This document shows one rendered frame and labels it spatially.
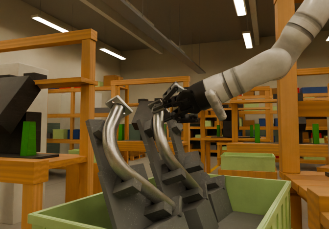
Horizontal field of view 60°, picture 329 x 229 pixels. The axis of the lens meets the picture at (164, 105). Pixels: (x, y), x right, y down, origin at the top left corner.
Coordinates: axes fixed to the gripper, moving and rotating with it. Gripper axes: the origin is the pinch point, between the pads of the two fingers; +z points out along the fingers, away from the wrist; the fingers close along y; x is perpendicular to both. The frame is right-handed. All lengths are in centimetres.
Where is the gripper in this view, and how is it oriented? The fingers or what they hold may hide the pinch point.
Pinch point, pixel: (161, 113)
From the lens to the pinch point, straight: 77.5
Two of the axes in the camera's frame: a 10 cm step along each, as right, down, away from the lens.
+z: -8.7, 3.8, 3.0
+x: -0.2, 6.0, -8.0
